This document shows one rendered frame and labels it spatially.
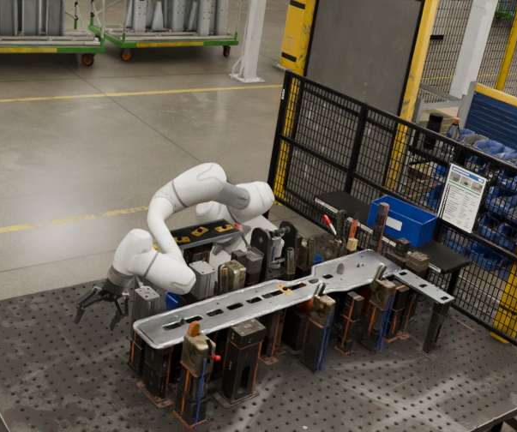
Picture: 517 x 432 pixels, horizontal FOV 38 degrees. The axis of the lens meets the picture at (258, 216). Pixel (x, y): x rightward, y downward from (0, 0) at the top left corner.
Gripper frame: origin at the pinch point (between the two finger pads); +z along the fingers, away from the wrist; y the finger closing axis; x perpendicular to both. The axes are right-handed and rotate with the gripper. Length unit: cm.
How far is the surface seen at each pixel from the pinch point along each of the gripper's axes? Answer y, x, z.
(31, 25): -86, -726, 124
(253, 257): -68, -33, -25
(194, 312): -38.3, -5.1, -10.2
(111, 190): -114, -324, 110
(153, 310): -23.5, -8.3, -4.7
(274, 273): -85, -36, -19
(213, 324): -43.0, 3.9, -12.9
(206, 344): -31.1, 23.0, -17.6
